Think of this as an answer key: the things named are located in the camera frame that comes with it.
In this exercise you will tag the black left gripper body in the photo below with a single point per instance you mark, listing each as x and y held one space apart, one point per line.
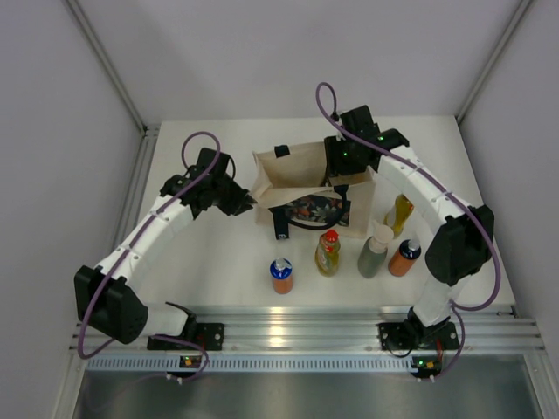
227 194

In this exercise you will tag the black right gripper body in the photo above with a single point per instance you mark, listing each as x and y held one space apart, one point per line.
342 156

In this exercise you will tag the beige canvas tote bag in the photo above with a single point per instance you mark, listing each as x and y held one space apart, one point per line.
295 179

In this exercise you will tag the yellow bottle red cap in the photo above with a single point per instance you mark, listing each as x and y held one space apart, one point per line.
327 253
398 215

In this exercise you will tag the green pump bottle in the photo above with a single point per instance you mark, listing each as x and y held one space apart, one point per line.
374 250

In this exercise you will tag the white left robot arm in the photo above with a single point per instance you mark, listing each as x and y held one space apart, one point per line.
107 295

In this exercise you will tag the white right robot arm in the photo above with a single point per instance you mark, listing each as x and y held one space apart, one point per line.
478 241

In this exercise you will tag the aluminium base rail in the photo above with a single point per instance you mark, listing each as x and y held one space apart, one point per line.
355 330

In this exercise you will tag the white slotted cable duct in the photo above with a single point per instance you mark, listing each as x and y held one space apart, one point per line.
246 363

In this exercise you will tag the left aluminium frame post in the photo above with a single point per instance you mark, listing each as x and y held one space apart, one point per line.
106 63

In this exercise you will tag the aluminium frame post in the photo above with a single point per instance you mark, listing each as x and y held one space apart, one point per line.
497 51
106 63

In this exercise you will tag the right aluminium frame post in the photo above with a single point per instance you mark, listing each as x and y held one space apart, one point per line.
497 51

